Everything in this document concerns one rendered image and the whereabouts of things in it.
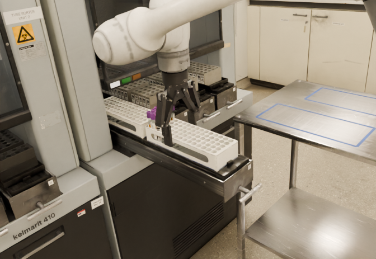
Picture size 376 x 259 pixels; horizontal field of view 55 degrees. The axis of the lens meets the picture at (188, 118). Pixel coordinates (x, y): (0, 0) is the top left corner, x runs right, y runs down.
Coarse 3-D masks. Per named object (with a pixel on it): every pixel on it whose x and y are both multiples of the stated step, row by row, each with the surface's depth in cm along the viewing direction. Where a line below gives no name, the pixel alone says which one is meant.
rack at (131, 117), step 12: (108, 108) 130; (120, 108) 130; (132, 108) 129; (144, 108) 127; (108, 120) 129; (120, 120) 132; (132, 120) 119; (144, 120) 119; (132, 132) 120; (144, 132) 117
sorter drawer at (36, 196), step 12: (24, 180) 99; (36, 180) 100; (48, 180) 102; (0, 192) 99; (12, 192) 96; (24, 192) 97; (36, 192) 100; (48, 192) 103; (12, 204) 96; (24, 204) 98; (36, 204) 101; (36, 216) 97
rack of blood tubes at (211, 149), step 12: (180, 120) 116; (156, 132) 110; (180, 132) 108; (192, 132) 108; (204, 132) 108; (156, 144) 113; (180, 144) 104; (192, 144) 102; (204, 144) 101; (216, 144) 101; (228, 144) 99; (192, 156) 106; (204, 156) 106; (216, 156) 95; (228, 156) 99; (216, 168) 97
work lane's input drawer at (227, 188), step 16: (112, 128) 128; (128, 144) 122; (144, 144) 116; (160, 160) 111; (176, 160) 106; (240, 160) 101; (192, 176) 102; (208, 176) 97; (224, 176) 95; (240, 176) 99; (224, 192) 96
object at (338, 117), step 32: (288, 96) 138; (320, 96) 136; (352, 96) 133; (256, 128) 120; (288, 128) 115; (320, 128) 113; (352, 128) 112; (288, 192) 170; (256, 224) 153; (288, 224) 151; (320, 224) 150; (352, 224) 148; (288, 256) 136; (320, 256) 135; (352, 256) 134
